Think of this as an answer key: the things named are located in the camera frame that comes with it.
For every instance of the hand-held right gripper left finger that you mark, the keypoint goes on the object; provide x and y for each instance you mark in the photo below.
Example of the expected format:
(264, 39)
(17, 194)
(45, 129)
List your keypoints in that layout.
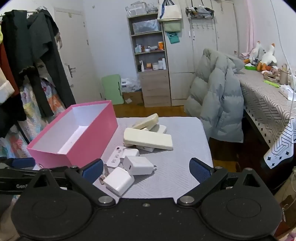
(93, 170)

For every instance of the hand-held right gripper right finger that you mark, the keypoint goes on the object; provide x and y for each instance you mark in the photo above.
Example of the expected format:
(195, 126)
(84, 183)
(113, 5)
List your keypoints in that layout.
(198, 170)

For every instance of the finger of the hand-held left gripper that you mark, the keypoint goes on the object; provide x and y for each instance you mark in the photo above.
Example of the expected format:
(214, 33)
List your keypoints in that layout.
(22, 162)

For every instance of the silver keys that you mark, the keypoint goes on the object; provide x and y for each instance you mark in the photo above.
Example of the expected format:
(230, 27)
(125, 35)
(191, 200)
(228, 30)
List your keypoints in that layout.
(106, 169)

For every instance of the white remote control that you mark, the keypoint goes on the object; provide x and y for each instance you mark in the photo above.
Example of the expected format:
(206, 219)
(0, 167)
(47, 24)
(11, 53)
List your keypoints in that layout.
(115, 158)

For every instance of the pink cardboard box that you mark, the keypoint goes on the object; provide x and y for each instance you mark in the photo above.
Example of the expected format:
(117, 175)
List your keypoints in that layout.
(92, 139)

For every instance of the white power bank pink print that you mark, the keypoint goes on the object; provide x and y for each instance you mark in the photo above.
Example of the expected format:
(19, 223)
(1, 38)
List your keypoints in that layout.
(160, 129)

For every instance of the large cream power bank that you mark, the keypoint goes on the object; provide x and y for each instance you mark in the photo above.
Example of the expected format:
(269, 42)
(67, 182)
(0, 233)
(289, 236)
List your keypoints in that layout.
(148, 139)

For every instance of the slim cream power bank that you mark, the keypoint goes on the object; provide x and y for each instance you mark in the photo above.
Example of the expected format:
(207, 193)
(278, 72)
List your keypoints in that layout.
(146, 121)

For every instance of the metal clothes rack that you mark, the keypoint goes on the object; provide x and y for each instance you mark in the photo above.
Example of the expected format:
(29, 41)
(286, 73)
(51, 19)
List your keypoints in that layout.
(23, 134)

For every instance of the black jacket white piping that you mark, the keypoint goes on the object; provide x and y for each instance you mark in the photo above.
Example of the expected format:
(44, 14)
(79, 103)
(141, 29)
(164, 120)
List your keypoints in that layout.
(9, 115)

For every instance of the grey puffer jacket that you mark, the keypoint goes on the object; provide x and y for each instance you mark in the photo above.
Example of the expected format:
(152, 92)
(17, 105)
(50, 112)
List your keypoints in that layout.
(219, 99)

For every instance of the white fleece coat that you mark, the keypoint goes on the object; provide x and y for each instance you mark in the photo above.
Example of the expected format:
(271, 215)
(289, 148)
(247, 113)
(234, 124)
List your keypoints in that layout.
(5, 90)

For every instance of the green folding stool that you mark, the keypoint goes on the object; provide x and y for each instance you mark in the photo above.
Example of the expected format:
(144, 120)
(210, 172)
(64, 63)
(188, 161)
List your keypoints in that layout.
(111, 89)

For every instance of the brown paper bag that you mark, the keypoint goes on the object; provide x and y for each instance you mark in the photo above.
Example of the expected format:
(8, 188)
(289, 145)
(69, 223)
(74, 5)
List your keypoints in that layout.
(286, 197)

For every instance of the wooden shelf unit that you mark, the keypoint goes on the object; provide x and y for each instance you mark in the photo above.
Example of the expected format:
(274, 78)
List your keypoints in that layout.
(155, 88)

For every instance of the plastic bags on floor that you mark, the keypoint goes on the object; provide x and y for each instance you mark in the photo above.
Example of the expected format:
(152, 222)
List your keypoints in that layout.
(130, 84)

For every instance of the geometric patterned tablecloth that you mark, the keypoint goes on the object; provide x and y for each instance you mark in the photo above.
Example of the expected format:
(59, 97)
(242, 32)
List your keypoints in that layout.
(266, 104)

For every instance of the red hanging garment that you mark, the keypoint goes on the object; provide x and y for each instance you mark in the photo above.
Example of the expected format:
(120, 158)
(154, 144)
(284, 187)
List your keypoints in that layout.
(7, 69)

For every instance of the white wardrobe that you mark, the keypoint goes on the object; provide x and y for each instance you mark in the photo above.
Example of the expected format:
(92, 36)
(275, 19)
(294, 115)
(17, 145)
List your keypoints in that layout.
(203, 58)

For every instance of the white jar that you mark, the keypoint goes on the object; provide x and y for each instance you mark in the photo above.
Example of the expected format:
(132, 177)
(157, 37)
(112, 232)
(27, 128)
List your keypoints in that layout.
(155, 66)

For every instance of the green container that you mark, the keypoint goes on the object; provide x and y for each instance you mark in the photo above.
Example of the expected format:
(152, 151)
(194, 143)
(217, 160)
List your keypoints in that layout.
(251, 67)

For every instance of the white tissue box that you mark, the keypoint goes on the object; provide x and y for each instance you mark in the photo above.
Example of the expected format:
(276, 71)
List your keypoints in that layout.
(286, 91)

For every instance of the black hanging garment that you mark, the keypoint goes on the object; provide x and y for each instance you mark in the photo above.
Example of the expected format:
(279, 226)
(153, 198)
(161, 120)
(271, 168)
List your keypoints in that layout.
(13, 39)

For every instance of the beige cup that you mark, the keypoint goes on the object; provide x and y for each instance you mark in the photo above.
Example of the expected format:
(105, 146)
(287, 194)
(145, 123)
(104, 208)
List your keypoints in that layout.
(284, 76)

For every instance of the grey-green hanging top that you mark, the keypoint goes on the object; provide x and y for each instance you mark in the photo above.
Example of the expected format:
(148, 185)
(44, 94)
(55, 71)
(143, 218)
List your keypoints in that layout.
(41, 37)

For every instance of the teal bottles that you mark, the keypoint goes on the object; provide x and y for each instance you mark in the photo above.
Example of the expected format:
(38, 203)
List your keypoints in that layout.
(138, 48)

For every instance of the yellow-green hanging cloth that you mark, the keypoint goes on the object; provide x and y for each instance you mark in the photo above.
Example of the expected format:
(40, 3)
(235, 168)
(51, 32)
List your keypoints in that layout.
(1, 34)

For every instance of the white door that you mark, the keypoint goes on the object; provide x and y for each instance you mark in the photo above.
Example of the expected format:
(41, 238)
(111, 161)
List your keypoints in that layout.
(76, 41)

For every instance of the orange bottle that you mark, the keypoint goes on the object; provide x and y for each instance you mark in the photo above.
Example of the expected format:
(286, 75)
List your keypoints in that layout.
(160, 45)

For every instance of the goose plush toy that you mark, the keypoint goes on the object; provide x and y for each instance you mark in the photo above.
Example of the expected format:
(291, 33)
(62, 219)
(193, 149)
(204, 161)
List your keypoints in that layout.
(256, 52)
(268, 56)

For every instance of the teal pouch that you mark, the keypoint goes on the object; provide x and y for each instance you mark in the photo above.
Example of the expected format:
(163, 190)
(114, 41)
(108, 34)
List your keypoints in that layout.
(173, 37)

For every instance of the green bag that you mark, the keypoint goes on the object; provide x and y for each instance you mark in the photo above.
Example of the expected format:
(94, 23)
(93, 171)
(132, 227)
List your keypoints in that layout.
(172, 26)

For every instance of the plastic bag on shelf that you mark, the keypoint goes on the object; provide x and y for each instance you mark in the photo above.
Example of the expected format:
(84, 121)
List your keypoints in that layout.
(145, 26)

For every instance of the pink curtain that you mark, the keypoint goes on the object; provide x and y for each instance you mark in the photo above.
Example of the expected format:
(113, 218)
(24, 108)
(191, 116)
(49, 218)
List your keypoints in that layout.
(249, 23)

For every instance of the white tote bag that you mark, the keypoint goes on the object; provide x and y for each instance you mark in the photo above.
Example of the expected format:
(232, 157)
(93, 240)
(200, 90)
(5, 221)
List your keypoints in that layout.
(170, 11)

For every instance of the clear plastic containers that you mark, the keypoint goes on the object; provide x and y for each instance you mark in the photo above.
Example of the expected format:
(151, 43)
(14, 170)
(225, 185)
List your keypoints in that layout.
(136, 9)

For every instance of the over-door hook rail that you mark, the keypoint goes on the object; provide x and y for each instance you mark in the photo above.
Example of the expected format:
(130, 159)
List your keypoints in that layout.
(202, 26)

